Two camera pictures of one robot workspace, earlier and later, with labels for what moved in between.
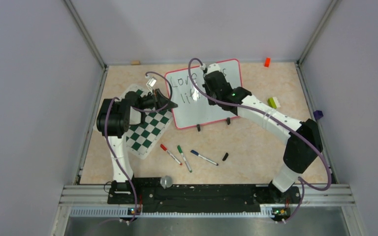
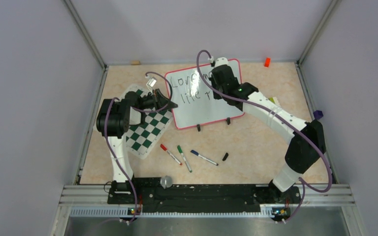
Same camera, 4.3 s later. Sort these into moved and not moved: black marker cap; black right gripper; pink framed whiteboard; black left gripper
Moved: black right gripper
Not moved: pink framed whiteboard; black marker cap; black left gripper
